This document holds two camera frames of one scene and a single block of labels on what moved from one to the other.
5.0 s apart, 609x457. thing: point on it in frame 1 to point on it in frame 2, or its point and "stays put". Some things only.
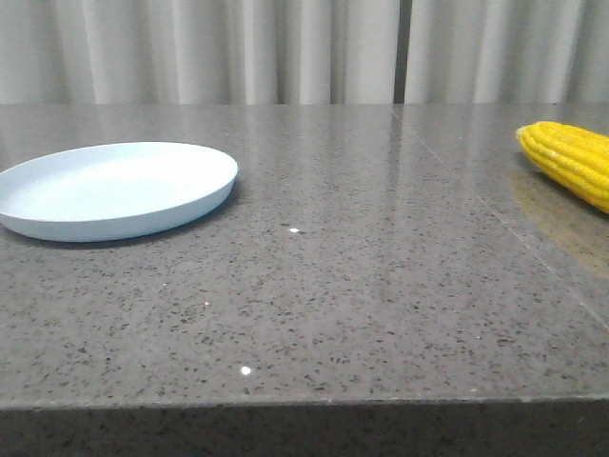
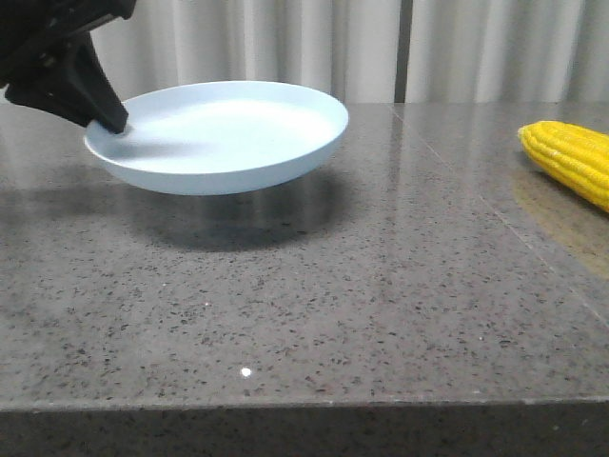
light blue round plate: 113,190 to 217,136
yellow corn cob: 574,155 stays put
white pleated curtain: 304,52 stays put
